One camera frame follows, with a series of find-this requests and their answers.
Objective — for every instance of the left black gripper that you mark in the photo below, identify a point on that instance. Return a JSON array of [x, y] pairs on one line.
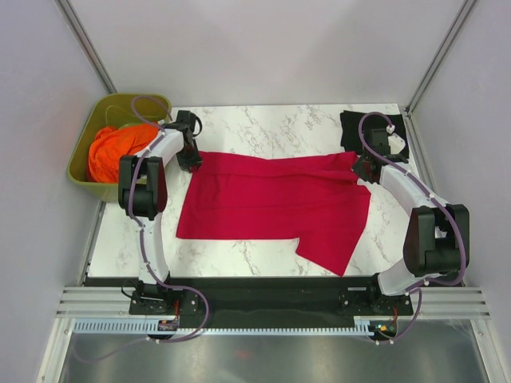
[[195, 162]]

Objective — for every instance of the olive green plastic bin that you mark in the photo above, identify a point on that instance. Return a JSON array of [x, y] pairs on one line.
[[118, 110]]

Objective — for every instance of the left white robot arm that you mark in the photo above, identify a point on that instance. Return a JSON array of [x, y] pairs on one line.
[[143, 193]]

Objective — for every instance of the left aluminium frame post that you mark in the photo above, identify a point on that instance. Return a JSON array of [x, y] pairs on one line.
[[74, 22]]

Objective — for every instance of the folded black t shirt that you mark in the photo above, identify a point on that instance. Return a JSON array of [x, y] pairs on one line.
[[349, 122]]

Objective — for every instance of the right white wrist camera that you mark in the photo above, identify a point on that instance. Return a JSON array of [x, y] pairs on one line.
[[397, 144]]

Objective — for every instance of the orange t shirt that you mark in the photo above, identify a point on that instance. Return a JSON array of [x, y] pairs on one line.
[[110, 144]]

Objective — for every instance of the magenta red t shirt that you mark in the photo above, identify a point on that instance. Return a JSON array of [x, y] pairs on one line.
[[315, 199]]

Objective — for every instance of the aluminium frame post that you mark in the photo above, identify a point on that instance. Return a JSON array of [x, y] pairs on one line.
[[441, 53], [74, 22]]

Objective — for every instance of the white slotted cable duct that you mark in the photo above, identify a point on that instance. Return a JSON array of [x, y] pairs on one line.
[[160, 328]]

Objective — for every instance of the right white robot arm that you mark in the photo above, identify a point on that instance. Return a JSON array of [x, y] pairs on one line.
[[436, 244]]

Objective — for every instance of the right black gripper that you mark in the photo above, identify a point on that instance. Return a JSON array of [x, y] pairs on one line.
[[358, 170]]

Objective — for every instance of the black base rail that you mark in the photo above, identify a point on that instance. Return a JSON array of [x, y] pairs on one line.
[[288, 300]]

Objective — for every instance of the right aluminium frame post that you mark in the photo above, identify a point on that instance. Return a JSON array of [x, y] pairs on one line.
[[441, 53]]

